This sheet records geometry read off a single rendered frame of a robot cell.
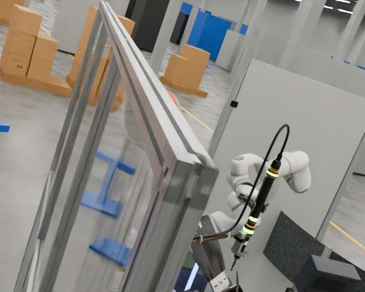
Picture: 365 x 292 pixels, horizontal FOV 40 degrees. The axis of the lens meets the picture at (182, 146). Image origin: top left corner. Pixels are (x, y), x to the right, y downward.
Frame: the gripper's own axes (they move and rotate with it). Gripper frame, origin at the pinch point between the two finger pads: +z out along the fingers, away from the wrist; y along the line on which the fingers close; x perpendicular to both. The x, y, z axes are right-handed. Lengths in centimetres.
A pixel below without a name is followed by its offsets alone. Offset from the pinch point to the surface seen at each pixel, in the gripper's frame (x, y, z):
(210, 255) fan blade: -22.7, 12.5, 3.9
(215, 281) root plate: -31.3, 8.0, 7.5
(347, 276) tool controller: -34, -75, -29
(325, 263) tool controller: -32, -65, -35
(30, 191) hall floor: -155, 78, -311
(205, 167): 47, 72, 130
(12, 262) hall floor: -155, 78, -179
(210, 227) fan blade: -15.4, 13.2, -4.5
